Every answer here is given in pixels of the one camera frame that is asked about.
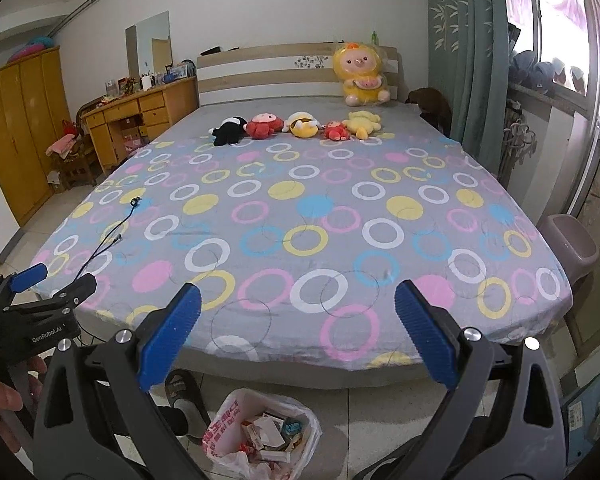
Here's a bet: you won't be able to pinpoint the green leaf-print curtain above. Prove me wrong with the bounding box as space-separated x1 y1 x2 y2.
425 0 511 161

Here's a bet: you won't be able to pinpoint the blue cardboard box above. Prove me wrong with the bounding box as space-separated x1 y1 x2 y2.
562 372 600 466

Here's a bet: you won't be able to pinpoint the black cable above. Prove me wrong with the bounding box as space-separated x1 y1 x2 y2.
72 197 143 281

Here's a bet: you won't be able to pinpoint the wall mirror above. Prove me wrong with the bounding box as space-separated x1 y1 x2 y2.
125 10 172 81

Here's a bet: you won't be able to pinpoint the yellow wooden wardrobe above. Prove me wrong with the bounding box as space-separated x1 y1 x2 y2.
0 46 71 226

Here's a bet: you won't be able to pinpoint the dark wooden chair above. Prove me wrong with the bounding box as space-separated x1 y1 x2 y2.
47 120 98 191

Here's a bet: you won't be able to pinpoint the dark slipper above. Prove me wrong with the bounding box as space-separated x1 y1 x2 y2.
164 369 212 441

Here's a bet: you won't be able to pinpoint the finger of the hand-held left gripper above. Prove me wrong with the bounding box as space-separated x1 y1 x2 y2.
4 274 99 327
0 261 51 307

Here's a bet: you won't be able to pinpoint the small red plush toy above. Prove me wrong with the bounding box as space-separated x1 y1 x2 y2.
322 120 351 142

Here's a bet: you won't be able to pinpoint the window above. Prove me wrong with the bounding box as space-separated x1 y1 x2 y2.
500 0 600 151

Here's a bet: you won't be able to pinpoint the yellow wooden desk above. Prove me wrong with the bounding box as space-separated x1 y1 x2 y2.
81 76 200 176

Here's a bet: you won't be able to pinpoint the pink clothes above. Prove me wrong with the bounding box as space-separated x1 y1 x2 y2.
46 137 78 157

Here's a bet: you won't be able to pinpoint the yellow duck plush toy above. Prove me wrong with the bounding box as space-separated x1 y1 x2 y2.
341 110 382 140

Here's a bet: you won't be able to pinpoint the large yellow pig plush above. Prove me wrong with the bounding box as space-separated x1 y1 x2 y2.
332 42 392 106

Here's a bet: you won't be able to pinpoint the bed with ring-patterned sheet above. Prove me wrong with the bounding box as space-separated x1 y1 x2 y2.
32 105 576 391

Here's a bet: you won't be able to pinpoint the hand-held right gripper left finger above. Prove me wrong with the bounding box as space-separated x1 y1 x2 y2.
32 282 203 480

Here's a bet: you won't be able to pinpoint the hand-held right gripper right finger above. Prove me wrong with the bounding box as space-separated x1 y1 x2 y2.
394 280 567 480

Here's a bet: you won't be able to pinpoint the person's left leg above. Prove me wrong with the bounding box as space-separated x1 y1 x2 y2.
150 397 203 480

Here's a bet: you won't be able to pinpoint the group of small desk ornaments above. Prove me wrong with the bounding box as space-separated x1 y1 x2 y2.
102 62 198 98

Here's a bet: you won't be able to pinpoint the yellow bee plush toy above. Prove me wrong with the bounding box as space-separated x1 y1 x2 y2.
282 112 321 139

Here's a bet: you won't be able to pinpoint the person's left hand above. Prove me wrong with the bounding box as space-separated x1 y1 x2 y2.
0 355 49 456

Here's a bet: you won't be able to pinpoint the white red-printed plastic bag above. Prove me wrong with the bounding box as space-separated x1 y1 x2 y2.
202 387 322 480

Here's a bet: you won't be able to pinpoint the black white plush toy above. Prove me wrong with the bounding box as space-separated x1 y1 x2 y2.
209 116 248 147

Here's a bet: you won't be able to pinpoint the pink teal inflatable ring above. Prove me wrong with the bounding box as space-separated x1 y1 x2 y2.
7 35 56 63

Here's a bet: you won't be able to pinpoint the metal ornamental stand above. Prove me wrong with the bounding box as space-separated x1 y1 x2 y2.
500 110 537 186

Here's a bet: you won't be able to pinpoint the dark brown chair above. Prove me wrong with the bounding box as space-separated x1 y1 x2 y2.
407 87 453 137

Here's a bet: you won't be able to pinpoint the beige white headboard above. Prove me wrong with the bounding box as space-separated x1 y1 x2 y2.
196 42 400 108

